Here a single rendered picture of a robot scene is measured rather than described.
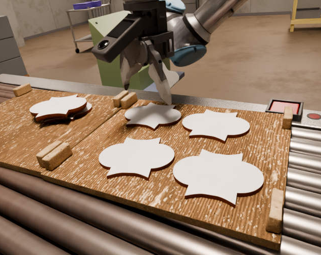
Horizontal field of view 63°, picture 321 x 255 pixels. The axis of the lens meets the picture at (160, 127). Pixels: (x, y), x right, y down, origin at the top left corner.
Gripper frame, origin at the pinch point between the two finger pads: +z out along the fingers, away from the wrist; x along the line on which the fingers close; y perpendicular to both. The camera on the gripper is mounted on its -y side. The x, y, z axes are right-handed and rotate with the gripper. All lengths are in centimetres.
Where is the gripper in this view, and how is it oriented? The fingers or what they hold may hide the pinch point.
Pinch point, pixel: (143, 98)
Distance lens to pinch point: 60.9
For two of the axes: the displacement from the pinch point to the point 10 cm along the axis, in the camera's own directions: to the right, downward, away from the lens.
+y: 7.1, -4.0, 5.8
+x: -7.0, -3.1, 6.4
